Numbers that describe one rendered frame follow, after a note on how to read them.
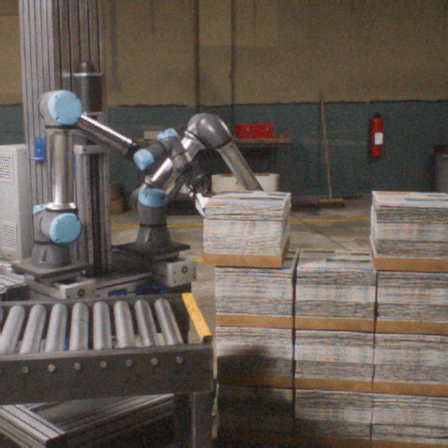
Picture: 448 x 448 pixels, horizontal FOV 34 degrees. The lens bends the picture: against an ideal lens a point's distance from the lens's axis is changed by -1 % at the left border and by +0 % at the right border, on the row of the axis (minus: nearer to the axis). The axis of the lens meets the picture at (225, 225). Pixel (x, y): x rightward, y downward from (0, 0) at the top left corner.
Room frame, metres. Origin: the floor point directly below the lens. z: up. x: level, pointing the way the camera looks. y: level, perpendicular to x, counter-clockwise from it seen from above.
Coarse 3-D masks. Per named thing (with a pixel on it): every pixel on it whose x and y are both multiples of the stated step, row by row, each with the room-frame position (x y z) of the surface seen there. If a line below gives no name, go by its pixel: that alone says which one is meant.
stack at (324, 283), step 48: (240, 288) 2.62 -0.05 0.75; (288, 288) 2.59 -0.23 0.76; (336, 288) 2.57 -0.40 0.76; (384, 288) 2.54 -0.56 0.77; (432, 288) 2.52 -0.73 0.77; (240, 336) 2.62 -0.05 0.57; (288, 336) 2.59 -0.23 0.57; (336, 336) 2.56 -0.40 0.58; (384, 336) 2.54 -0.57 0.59; (432, 336) 2.51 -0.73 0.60; (432, 384) 2.51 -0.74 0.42; (288, 432) 2.59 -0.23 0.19; (336, 432) 2.56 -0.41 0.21; (384, 432) 2.54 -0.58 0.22; (432, 432) 2.51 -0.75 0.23
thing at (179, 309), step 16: (0, 304) 2.24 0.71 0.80; (16, 304) 2.25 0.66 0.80; (32, 304) 2.25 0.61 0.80; (48, 304) 2.25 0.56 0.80; (64, 304) 2.26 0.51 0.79; (112, 304) 2.29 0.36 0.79; (176, 304) 2.33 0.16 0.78; (48, 320) 2.25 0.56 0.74; (112, 320) 2.29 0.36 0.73; (176, 320) 2.33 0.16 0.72; (0, 336) 2.23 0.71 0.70
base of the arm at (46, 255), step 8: (40, 248) 2.67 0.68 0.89; (48, 248) 2.66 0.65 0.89; (56, 248) 2.67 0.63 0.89; (64, 248) 2.70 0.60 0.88; (32, 256) 2.69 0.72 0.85; (40, 256) 2.66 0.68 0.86; (48, 256) 2.66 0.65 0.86; (56, 256) 2.66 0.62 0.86; (64, 256) 2.69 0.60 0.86; (32, 264) 2.68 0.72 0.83; (40, 264) 2.65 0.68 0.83; (48, 264) 2.65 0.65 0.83; (56, 264) 2.66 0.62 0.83; (64, 264) 2.68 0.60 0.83
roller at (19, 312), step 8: (16, 312) 2.16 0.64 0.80; (24, 312) 2.21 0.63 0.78; (8, 320) 2.09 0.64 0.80; (16, 320) 2.09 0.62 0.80; (8, 328) 2.01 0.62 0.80; (16, 328) 2.03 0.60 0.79; (8, 336) 1.94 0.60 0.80; (16, 336) 1.98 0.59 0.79; (0, 344) 1.88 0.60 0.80; (8, 344) 1.88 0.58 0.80; (16, 344) 1.94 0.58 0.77; (0, 352) 1.81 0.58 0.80; (8, 352) 1.83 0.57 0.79
